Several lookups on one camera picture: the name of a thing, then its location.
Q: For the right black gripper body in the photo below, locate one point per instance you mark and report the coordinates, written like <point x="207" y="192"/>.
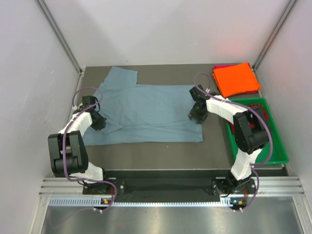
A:
<point x="199" y="115"/>

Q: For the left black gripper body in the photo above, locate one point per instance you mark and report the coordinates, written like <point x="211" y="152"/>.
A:
<point x="99" y="123"/>

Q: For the grey-blue t-shirt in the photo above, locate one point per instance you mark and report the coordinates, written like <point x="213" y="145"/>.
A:
<point x="139" y="113"/>

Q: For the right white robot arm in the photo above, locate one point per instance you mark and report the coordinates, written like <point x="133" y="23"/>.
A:
<point x="251" y="132"/>

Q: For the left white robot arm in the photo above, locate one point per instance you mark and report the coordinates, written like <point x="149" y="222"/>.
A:
<point x="67" y="151"/>

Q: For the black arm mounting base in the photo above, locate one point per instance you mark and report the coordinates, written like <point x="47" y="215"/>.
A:
<point x="206" y="182"/>

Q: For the folded orange t-shirt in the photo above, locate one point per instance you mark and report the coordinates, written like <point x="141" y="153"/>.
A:
<point x="235" y="79"/>

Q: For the green plastic tray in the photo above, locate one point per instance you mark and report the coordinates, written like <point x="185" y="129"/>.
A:
<point x="279" y="155"/>

